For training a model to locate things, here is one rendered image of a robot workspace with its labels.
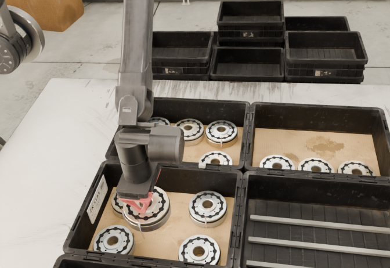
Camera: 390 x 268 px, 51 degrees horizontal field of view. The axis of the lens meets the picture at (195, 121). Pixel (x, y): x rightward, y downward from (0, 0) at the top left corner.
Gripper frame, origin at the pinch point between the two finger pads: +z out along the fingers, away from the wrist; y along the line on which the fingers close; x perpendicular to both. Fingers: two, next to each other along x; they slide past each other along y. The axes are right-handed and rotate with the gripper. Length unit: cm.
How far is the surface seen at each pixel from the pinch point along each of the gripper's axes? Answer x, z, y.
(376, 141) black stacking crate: -58, 20, 45
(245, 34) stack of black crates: -7, 56, 170
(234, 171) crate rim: -17.2, 11.7, 21.0
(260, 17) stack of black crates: -15, 58, 196
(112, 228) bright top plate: 12.6, 18.6, 3.8
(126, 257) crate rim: 3.8, 11.5, -7.6
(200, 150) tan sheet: -4.6, 22.1, 37.7
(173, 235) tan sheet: -2.9, 21.6, 5.7
